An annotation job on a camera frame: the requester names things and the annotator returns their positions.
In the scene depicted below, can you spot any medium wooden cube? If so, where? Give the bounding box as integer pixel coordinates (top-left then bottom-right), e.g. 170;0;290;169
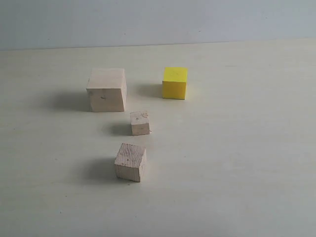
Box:
114;143;147;182

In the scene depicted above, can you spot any yellow cube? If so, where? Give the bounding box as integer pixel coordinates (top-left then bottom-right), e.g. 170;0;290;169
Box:
162;67;188;100

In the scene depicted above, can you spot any large wooden cube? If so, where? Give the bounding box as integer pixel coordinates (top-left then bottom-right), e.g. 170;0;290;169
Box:
86;68;127;112

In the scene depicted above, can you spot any small wooden cube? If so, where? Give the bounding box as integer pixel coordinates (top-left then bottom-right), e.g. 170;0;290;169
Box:
130;111;150;136

